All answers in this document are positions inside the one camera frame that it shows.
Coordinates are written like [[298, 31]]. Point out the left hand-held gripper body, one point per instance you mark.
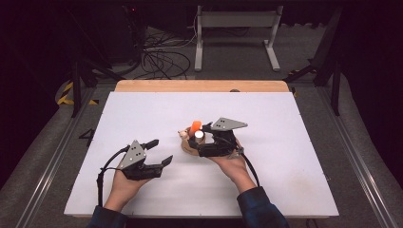
[[142, 171]]

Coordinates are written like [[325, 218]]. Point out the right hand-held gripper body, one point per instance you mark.
[[223, 147]]

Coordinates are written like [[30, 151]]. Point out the orange tube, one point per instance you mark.
[[195, 126]]

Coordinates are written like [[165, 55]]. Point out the small beige toy figure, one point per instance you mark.
[[183, 134]]

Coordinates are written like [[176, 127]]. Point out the person's right hand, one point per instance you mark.
[[236, 171]]

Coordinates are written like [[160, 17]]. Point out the person's left hand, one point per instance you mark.
[[123, 193]]

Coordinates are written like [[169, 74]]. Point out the white table board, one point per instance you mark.
[[269, 152]]

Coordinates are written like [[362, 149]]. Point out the black metal stand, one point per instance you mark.
[[76, 88], [335, 91]]

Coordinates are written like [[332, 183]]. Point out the black computer tower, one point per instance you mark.
[[126, 38]]

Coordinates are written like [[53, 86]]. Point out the metal floor rail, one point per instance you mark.
[[355, 158], [53, 164]]

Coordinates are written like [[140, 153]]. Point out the white metal stand frame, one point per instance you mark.
[[237, 19]]

